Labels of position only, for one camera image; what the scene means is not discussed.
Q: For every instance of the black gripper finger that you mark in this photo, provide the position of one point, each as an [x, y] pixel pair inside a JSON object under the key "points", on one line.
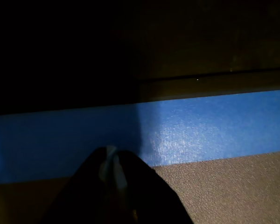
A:
{"points": [[149, 196], [84, 191]]}

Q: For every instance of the wide blue tape strip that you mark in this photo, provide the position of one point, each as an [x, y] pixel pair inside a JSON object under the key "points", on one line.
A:
{"points": [[200, 126]]}

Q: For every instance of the black work mat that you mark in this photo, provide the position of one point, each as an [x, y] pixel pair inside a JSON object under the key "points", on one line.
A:
{"points": [[200, 46]]}

